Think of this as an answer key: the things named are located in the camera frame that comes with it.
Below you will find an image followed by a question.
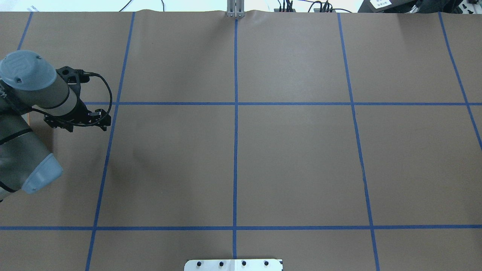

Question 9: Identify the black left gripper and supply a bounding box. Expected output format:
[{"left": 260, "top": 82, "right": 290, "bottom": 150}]
[{"left": 44, "top": 87, "right": 112, "bottom": 132}]

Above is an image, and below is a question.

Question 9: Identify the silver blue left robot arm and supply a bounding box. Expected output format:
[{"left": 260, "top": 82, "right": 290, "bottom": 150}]
[{"left": 0, "top": 50, "right": 113, "bottom": 201}]

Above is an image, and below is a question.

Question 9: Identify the aluminium frame post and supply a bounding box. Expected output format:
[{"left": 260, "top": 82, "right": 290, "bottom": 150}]
[{"left": 226, "top": 0, "right": 246, "bottom": 19}]

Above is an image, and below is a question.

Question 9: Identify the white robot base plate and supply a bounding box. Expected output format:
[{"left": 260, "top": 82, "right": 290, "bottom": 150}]
[{"left": 184, "top": 259, "right": 284, "bottom": 271}]

